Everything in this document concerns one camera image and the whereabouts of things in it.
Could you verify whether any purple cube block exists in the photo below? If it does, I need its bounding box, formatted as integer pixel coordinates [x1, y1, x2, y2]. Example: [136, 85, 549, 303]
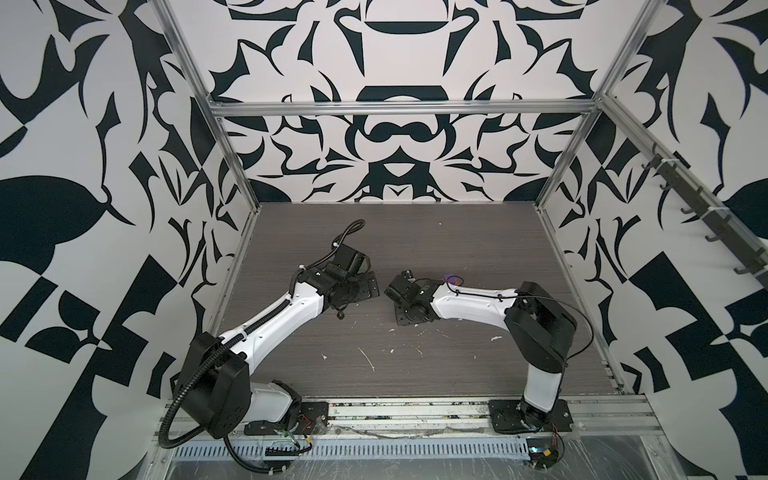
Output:
[444, 275, 464, 286]

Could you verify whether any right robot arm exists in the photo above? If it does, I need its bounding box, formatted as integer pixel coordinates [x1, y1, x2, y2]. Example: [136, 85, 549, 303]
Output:
[385, 270, 577, 434]

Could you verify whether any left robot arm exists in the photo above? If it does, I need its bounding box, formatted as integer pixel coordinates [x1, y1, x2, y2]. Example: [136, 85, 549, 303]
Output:
[158, 244, 379, 448]

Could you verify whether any green circuit board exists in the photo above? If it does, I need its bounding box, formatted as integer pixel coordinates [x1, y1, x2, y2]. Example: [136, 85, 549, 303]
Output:
[526, 437, 565, 471]

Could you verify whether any white slotted cable duct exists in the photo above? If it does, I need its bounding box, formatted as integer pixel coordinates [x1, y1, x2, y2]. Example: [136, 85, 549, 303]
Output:
[170, 437, 532, 462]

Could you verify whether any left arm black hose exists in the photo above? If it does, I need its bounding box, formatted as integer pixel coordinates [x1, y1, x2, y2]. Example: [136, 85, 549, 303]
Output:
[157, 218, 367, 475]

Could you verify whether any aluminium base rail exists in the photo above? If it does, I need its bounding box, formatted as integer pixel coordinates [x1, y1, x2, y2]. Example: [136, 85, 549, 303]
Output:
[152, 395, 664, 442]

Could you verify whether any black wall hook rack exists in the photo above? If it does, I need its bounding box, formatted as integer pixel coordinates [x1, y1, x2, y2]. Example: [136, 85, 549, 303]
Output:
[643, 142, 767, 290]

